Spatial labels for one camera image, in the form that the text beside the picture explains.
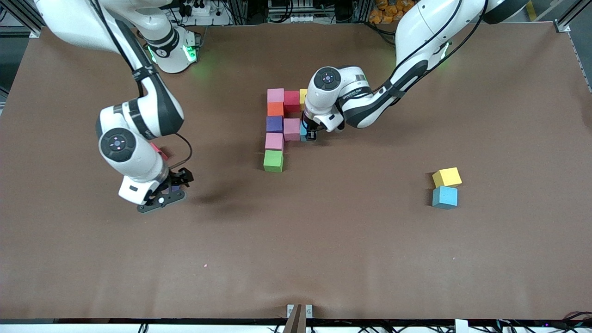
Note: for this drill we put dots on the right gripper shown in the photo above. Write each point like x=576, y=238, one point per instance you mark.
x=177, y=178

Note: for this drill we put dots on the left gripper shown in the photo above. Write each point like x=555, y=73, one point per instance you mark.
x=308, y=127

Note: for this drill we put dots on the pink foam cube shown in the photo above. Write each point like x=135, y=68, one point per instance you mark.
x=275, y=95
x=274, y=141
x=292, y=129

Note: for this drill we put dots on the purple foam cube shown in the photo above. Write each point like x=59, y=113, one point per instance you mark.
x=274, y=124
x=175, y=188

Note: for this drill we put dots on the yellow foam cube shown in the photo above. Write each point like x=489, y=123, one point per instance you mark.
x=302, y=97
x=447, y=177

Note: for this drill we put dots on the red foam cube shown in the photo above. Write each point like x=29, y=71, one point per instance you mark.
x=291, y=101
x=160, y=151

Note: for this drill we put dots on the orange foam cube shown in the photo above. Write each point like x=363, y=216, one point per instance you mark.
x=275, y=109

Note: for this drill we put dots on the green foam cube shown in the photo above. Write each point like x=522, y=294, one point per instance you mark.
x=273, y=161

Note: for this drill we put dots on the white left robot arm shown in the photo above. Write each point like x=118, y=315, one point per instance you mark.
x=430, y=27

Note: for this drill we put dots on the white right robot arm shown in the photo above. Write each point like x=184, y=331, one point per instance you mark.
x=69, y=18

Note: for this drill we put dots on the grey electronics box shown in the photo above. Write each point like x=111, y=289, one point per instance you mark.
x=291, y=17

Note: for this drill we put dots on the bag of orange items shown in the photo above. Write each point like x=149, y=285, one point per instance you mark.
x=388, y=11

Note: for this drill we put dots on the white power strip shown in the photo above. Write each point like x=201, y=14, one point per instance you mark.
x=201, y=9

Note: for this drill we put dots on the white table frame rail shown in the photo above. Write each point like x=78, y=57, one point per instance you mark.
x=92, y=329

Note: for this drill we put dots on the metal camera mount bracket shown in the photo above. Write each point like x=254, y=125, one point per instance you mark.
x=299, y=314

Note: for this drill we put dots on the aluminium frame profile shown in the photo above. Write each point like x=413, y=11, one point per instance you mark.
x=562, y=27
x=33, y=32

